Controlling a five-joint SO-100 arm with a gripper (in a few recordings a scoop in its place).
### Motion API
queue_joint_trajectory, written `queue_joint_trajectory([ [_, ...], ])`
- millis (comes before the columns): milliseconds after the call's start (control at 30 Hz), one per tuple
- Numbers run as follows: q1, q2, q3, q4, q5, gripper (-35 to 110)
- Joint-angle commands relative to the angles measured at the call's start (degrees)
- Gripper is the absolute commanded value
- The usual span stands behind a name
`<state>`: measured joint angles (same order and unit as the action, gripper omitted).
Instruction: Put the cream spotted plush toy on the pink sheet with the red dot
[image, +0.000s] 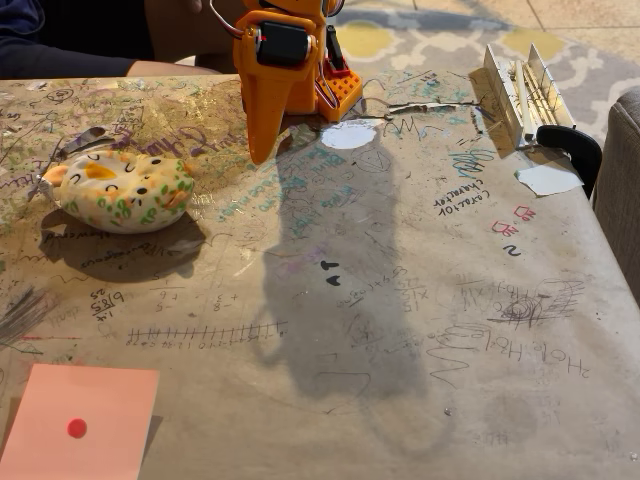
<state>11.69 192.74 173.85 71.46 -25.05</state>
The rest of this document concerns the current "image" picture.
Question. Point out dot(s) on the white paper scrap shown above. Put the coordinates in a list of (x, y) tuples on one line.
[(547, 179)]

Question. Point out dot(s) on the orange SO-100 robot arm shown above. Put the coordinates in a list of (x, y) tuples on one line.
[(345, 92)]

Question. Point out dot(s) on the black red base clamp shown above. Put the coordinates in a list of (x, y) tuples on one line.
[(334, 50)]

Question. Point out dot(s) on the pink paper sheet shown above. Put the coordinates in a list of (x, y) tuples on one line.
[(90, 400)]

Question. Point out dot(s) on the small red round object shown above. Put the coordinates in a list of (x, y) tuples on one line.
[(77, 428)]

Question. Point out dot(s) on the grey fabric sofa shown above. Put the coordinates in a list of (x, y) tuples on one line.
[(620, 200)]

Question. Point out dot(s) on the scribbled brown paper table cover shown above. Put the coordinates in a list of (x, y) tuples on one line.
[(450, 350)]

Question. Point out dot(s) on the grey yellow patterned rug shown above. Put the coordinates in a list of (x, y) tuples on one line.
[(450, 40)]

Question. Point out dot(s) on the white floral cat plush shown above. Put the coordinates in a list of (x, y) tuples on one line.
[(125, 200)]

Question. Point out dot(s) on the seated person body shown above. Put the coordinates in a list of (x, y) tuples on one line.
[(20, 20)]

